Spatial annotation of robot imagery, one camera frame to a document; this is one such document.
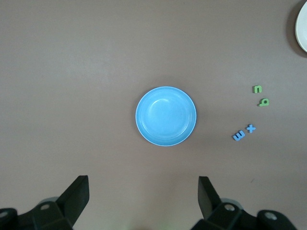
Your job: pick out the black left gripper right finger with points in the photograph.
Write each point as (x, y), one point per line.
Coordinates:
(216, 210)

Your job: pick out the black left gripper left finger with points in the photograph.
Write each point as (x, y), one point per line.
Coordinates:
(67, 206)

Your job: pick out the blue lowercase letter m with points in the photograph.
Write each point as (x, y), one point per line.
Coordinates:
(238, 136)

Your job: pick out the blue lowercase letter x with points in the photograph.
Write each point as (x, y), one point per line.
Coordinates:
(251, 128)

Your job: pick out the green lowercase letter b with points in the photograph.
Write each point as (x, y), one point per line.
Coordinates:
(264, 103)

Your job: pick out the green lowercase letter n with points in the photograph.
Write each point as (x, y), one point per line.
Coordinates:
(254, 89)

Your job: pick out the blue round plate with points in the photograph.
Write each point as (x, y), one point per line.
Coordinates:
(165, 117)

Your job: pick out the cream round plate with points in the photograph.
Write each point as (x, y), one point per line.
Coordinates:
(302, 28)

